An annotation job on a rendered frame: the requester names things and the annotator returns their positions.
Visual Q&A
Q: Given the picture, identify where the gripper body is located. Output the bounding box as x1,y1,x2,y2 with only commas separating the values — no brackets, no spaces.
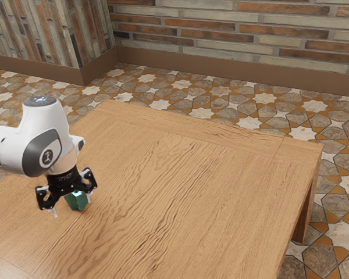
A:
45,165,83,196

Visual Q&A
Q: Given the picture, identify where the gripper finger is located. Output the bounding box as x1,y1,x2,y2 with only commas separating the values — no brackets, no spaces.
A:
35,185,60,219
77,167,99,205

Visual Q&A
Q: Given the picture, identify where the teal faceted mug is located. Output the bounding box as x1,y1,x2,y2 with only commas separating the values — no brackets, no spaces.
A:
63,189,88,212

